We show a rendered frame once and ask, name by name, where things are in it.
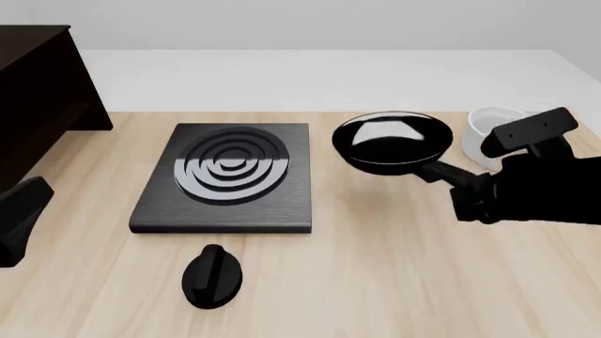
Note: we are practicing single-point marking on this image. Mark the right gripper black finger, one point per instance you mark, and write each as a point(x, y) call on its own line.
point(472, 192)
point(476, 214)

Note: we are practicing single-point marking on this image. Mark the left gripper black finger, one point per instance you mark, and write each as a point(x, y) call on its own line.
point(23, 218)

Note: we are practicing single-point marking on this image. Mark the black frying pan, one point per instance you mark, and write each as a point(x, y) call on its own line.
point(392, 144)

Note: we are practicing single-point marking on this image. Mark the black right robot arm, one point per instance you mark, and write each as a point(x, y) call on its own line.
point(554, 190)

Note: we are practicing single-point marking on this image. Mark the dark brown wooden cabinet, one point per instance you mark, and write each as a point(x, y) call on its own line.
point(42, 105)

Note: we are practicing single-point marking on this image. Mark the white mug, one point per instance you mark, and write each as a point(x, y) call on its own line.
point(474, 144)

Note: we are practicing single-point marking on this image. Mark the small black flat plate on stalk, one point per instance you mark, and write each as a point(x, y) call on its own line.
point(530, 130)

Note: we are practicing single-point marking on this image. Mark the flat black stove plate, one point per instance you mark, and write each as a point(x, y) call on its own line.
point(155, 207)

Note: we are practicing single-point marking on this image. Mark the round black stove knob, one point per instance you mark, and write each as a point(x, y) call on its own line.
point(211, 278)

